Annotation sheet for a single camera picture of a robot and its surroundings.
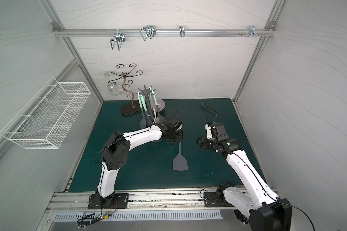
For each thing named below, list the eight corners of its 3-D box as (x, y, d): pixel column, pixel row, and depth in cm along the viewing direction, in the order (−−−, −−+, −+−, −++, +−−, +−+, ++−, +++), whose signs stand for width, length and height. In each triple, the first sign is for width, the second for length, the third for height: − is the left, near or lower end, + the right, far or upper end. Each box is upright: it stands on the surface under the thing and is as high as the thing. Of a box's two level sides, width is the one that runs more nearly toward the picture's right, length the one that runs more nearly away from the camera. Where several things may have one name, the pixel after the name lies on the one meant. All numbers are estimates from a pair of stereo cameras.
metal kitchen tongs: (213, 116, 113) (214, 115, 111) (200, 103, 123) (200, 101, 121) (218, 114, 114) (219, 112, 113) (204, 101, 125) (205, 99, 123)
